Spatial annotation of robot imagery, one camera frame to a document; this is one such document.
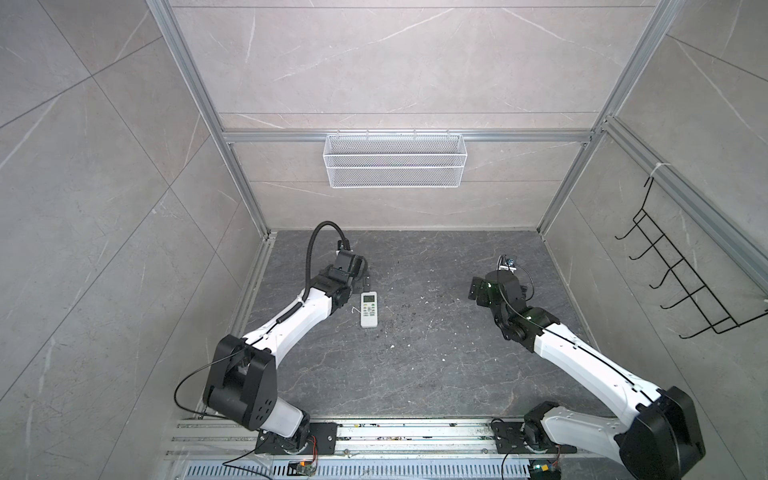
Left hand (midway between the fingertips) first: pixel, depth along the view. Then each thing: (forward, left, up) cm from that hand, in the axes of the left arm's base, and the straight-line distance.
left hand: (348, 269), depth 88 cm
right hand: (-7, -41, +2) cm, 42 cm away
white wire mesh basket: (+36, -13, +14) cm, 41 cm away
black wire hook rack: (-17, -80, +13) cm, 83 cm away
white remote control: (-6, -6, -14) cm, 16 cm away
